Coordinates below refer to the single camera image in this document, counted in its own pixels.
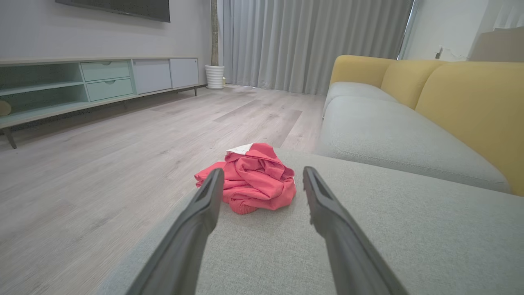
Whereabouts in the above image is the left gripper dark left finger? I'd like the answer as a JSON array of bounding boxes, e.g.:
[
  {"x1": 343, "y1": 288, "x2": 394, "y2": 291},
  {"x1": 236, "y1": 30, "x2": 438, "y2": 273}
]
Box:
[{"x1": 125, "y1": 168, "x2": 225, "y2": 295}]

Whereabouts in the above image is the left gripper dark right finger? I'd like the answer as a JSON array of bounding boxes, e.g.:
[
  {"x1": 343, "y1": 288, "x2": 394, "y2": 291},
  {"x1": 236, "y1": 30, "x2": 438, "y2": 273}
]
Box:
[{"x1": 302, "y1": 166, "x2": 410, "y2": 295}]

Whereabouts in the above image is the red shorts white band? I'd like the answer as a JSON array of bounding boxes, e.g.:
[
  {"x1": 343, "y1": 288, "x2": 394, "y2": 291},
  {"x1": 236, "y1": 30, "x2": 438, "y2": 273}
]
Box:
[{"x1": 194, "y1": 143, "x2": 297, "y2": 215}]

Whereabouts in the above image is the grey sofa chaise cushion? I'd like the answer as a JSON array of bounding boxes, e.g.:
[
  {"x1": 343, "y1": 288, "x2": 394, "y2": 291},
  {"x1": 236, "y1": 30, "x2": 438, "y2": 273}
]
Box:
[{"x1": 96, "y1": 148, "x2": 524, "y2": 295}]

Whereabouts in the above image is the grey sofa seat cushion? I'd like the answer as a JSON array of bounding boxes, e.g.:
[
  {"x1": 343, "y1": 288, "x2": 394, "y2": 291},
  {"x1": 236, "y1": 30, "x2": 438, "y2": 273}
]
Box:
[
  {"x1": 323, "y1": 82, "x2": 400, "y2": 119},
  {"x1": 314, "y1": 96, "x2": 512, "y2": 194}
]

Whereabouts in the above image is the white ribbed plant pot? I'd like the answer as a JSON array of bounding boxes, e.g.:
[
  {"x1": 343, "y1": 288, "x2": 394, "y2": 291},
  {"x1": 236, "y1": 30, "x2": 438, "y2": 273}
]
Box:
[{"x1": 205, "y1": 65, "x2": 225, "y2": 90}]

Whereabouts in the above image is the light grey cabinet door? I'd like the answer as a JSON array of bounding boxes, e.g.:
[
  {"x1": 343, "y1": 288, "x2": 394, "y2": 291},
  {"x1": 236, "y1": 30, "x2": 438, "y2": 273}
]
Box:
[
  {"x1": 132, "y1": 59, "x2": 172, "y2": 95},
  {"x1": 169, "y1": 58, "x2": 199, "y2": 88}
]

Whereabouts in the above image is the pale green cabinet drawer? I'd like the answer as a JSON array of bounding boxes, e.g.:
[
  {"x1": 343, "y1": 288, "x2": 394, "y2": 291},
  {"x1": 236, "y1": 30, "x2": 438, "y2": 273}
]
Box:
[
  {"x1": 85, "y1": 78, "x2": 135, "y2": 102},
  {"x1": 81, "y1": 61, "x2": 131, "y2": 82}
]

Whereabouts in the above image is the yellow sofa back cushion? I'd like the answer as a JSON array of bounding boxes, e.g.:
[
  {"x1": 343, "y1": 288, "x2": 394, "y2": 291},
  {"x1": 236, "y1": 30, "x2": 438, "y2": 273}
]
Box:
[
  {"x1": 415, "y1": 61, "x2": 524, "y2": 196},
  {"x1": 330, "y1": 55, "x2": 397, "y2": 88},
  {"x1": 380, "y1": 60, "x2": 447, "y2": 110}
]

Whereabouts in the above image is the long low tv cabinet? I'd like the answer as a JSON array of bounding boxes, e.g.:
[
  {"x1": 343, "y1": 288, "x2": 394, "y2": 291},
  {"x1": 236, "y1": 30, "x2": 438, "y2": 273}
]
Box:
[{"x1": 0, "y1": 57, "x2": 207, "y2": 149}]

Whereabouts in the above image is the grey pleated curtain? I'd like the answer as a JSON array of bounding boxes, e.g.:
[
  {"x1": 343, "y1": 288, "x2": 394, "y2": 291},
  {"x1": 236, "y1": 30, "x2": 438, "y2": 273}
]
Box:
[{"x1": 217, "y1": 0, "x2": 414, "y2": 95}]

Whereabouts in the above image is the brown plant trunk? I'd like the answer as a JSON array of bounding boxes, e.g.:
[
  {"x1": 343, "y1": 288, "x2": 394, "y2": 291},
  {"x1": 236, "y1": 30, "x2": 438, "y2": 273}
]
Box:
[{"x1": 210, "y1": 0, "x2": 219, "y2": 67}]

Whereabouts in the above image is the beige box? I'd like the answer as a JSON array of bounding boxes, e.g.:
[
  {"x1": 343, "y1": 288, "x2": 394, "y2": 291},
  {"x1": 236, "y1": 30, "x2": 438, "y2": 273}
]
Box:
[{"x1": 469, "y1": 27, "x2": 524, "y2": 63}]

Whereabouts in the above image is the white sheer curtain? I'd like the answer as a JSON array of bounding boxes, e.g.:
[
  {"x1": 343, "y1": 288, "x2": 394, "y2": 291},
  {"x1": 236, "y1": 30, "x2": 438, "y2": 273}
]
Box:
[{"x1": 491, "y1": 0, "x2": 524, "y2": 31}]

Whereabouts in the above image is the black wall television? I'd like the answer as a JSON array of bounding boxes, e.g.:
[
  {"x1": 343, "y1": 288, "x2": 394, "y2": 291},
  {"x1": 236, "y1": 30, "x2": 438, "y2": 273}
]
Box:
[{"x1": 55, "y1": 0, "x2": 171, "y2": 23}]

